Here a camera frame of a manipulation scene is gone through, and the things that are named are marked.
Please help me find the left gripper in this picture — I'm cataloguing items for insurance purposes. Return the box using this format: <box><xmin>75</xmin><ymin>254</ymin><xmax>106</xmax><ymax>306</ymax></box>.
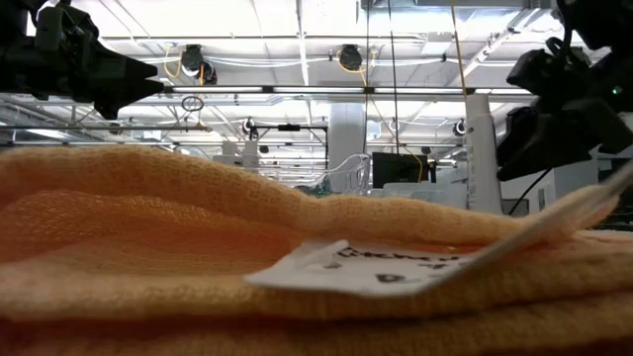
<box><xmin>0</xmin><ymin>0</ymin><xmax>164</xmax><ymax>120</ymax></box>

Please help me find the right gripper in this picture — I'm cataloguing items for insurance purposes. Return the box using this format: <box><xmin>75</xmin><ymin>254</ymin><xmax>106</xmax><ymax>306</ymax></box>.
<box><xmin>497</xmin><ymin>48</ymin><xmax>633</xmax><ymax>182</ymax></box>

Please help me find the orange towel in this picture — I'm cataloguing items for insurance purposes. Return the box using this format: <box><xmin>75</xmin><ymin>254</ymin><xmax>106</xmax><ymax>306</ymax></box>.
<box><xmin>0</xmin><ymin>142</ymin><xmax>633</xmax><ymax>356</ymax></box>

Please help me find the paper tag with handwriting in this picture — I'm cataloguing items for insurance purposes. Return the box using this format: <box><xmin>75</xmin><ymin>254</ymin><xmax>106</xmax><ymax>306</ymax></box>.
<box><xmin>244</xmin><ymin>165</ymin><xmax>633</xmax><ymax>299</ymax></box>

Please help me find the grey monitor back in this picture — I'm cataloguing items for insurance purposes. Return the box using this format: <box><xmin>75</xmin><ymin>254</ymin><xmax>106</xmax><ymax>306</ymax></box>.
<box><xmin>501</xmin><ymin>197</ymin><xmax>530</xmax><ymax>218</ymax></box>

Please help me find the black background monitor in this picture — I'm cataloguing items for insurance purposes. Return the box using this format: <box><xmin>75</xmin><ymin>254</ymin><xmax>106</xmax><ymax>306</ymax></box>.
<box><xmin>371</xmin><ymin>151</ymin><xmax>432</xmax><ymax>189</ymax></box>

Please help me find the long ceiling light bar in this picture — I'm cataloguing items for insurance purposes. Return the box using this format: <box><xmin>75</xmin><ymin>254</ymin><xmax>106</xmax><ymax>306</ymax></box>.
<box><xmin>162</xmin><ymin>84</ymin><xmax>540</xmax><ymax>97</ymax></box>

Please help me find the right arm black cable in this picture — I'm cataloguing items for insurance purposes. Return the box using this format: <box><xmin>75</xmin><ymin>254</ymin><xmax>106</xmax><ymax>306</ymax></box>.
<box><xmin>507</xmin><ymin>166</ymin><xmax>554</xmax><ymax>217</ymax></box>

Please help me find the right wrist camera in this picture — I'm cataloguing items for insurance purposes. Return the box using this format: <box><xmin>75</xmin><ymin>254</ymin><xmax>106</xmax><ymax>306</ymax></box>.
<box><xmin>506</xmin><ymin>37</ymin><xmax>594</xmax><ymax>101</ymax></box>

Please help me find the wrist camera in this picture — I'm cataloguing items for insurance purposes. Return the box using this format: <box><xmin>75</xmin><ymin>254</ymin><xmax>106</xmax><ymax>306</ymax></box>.
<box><xmin>34</xmin><ymin>2</ymin><xmax>100</xmax><ymax>55</ymax></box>
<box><xmin>506</xmin><ymin>37</ymin><xmax>594</xmax><ymax>101</ymax></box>

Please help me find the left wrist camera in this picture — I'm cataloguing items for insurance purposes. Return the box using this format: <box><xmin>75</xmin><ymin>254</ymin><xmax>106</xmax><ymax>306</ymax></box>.
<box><xmin>34</xmin><ymin>2</ymin><xmax>100</xmax><ymax>55</ymax></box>

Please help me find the yellow hanging cable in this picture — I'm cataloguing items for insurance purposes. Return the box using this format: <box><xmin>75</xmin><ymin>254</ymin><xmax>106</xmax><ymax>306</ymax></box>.
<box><xmin>449</xmin><ymin>0</ymin><xmax>471</xmax><ymax>96</ymax></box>

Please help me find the frosted plastic handled bin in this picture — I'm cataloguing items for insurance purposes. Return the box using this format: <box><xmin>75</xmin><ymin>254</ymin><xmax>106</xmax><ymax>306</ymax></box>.
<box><xmin>383</xmin><ymin>181</ymin><xmax>469</xmax><ymax>212</ymax></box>

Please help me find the black hanging cable with coil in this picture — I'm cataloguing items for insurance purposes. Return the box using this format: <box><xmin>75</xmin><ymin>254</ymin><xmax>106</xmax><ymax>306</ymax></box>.
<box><xmin>387</xmin><ymin>0</ymin><xmax>401</xmax><ymax>155</ymax></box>

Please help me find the black background gantry frame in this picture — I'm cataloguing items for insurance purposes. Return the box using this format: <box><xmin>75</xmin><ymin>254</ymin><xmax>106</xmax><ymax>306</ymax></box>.
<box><xmin>251</xmin><ymin>123</ymin><xmax>331</xmax><ymax>167</ymax></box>

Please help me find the thin black hanging cable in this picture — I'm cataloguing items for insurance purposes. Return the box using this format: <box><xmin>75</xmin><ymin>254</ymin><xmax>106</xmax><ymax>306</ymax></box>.
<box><xmin>364</xmin><ymin>0</ymin><xmax>372</xmax><ymax>155</ymax></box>

